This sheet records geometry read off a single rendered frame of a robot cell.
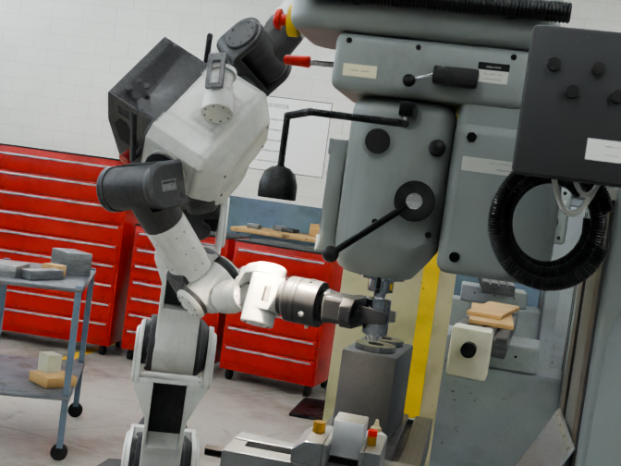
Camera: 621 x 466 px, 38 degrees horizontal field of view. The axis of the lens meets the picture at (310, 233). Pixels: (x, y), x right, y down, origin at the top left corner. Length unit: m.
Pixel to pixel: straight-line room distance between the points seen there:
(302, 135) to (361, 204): 9.35
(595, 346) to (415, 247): 0.34
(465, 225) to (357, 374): 0.54
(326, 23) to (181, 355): 0.99
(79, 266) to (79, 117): 7.09
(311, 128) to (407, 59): 9.35
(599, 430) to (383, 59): 0.71
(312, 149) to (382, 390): 9.02
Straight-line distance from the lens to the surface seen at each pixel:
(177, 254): 1.94
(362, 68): 1.60
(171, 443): 2.43
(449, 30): 1.59
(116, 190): 1.89
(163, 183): 1.86
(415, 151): 1.60
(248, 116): 1.98
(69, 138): 11.91
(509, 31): 1.59
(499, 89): 1.58
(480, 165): 1.57
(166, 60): 2.05
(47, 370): 4.75
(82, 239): 6.92
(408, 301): 3.44
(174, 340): 2.27
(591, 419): 1.57
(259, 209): 11.02
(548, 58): 1.34
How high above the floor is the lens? 1.46
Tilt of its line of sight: 3 degrees down
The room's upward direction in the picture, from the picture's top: 8 degrees clockwise
